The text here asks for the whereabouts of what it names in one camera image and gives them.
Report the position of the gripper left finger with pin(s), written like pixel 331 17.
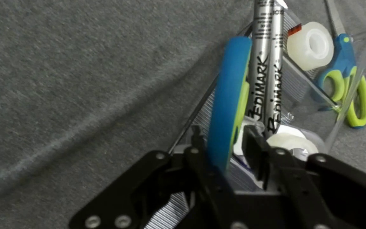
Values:
pixel 129 187

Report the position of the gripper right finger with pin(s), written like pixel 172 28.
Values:
pixel 338 187

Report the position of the clear plastic container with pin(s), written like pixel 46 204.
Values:
pixel 300 105

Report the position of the clear tape roll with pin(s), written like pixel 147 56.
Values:
pixel 292 143
pixel 300 54

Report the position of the grey cloth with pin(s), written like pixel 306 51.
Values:
pixel 75 95

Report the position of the silver marker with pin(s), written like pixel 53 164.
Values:
pixel 275 63
pixel 259 47

